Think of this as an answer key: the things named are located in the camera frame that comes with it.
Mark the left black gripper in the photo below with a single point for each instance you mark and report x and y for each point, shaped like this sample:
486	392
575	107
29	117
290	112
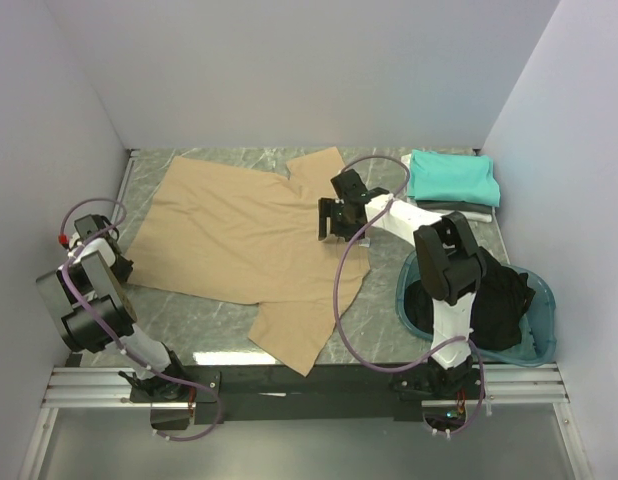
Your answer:
121	270

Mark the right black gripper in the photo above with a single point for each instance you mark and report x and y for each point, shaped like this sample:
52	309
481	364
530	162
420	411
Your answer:
330	218

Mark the beige t-shirt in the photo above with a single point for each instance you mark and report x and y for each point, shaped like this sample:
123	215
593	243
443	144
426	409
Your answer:
251	237

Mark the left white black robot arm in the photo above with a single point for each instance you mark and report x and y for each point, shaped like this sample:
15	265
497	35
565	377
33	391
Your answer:
86	301

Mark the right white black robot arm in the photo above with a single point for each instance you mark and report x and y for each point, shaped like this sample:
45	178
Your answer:
451	268

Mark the folded white t-shirt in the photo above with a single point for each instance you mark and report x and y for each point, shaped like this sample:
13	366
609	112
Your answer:
483	217

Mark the folded teal t-shirt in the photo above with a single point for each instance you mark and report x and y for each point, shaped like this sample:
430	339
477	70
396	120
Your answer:
450	177

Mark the folded dark grey t-shirt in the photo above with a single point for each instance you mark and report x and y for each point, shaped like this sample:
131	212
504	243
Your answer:
454	206

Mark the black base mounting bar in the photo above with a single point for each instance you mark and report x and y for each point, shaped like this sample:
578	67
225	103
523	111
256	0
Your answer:
275	392

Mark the black clothes in basket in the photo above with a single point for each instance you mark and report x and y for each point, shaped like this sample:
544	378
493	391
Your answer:
500	303

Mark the teal plastic basket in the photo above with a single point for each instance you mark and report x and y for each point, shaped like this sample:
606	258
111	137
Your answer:
537	325

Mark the aluminium rail frame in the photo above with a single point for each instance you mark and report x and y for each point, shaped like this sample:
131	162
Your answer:
103	387

